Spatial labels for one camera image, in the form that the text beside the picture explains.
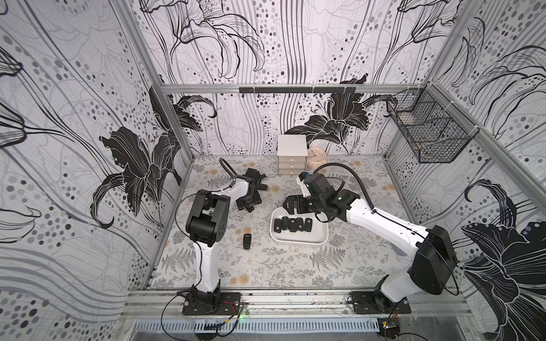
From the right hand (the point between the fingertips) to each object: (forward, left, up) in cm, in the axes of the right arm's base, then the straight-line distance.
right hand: (294, 202), depth 82 cm
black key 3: (-3, -6, -14) cm, 16 cm away
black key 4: (-10, +20, -14) cm, 26 cm away
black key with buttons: (-2, -3, -14) cm, 14 cm away
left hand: (+9, +20, -16) cm, 27 cm away
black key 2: (-2, +4, -14) cm, 15 cm away
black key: (-3, +7, -14) cm, 16 cm away
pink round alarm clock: (+38, -14, -13) cm, 42 cm away
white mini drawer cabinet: (+29, 0, -2) cm, 29 cm away
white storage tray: (-7, -11, -16) cm, 21 cm away
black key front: (-3, 0, -14) cm, 14 cm away
